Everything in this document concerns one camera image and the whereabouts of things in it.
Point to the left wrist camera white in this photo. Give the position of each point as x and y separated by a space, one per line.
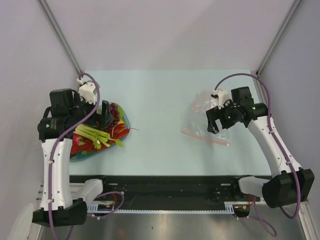
87 91

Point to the clear zip top bag pink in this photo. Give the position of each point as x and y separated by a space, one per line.
196 122

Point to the red plastic lobster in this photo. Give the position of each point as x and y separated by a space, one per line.
83 147

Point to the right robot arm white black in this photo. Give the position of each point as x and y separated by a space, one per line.
289 183

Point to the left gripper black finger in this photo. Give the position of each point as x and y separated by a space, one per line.
103 115
111 121

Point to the aluminium frame post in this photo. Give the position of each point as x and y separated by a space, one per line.
46 10
278 36

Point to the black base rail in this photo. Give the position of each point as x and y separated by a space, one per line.
170 192

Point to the dark red grape bunch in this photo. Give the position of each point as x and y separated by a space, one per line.
112 107

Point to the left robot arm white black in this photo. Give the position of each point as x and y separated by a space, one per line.
69 108

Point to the green celery stalks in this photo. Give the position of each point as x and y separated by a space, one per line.
98 137

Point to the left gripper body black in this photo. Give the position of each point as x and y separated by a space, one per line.
81 111

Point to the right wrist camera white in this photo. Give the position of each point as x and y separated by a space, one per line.
222 96

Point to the aluminium frame post right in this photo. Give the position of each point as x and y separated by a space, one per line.
278 36

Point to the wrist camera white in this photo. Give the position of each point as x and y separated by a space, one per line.
87 91
222 96

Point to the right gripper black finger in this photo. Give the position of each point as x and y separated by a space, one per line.
212 127
222 122

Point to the white slotted cable duct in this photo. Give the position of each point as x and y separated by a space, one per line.
106 208

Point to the aluminium frame post left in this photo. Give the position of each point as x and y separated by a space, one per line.
46 10

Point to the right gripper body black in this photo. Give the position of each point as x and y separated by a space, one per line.
228 111

